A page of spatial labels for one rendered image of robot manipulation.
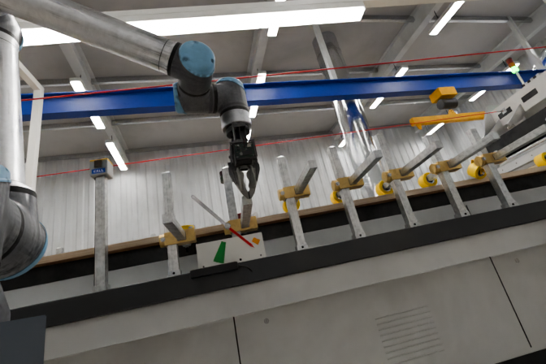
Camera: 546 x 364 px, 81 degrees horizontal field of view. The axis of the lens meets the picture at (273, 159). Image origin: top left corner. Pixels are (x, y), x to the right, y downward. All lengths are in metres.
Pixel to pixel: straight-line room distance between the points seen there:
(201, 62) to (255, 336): 1.12
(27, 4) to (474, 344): 1.98
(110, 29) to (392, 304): 1.49
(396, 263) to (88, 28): 1.32
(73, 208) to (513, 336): 8.84
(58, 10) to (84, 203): 8.50
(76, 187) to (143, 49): 8.75
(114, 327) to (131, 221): 7.60
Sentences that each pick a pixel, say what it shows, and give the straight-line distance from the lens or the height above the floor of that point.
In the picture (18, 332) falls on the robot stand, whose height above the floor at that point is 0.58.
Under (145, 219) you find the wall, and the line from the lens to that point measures 8.84.
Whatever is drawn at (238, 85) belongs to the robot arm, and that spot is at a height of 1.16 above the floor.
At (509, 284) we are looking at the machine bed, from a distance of 1.99.
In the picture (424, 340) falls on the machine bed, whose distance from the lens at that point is 1.72.
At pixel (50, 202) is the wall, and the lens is 9.62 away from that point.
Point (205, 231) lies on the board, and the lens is 1.49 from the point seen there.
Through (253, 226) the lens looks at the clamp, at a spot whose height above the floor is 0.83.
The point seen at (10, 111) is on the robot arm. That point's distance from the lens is 0.99.
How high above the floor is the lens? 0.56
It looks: 23 degrees up
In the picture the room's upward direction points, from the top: 13 degrees counter-clockwise
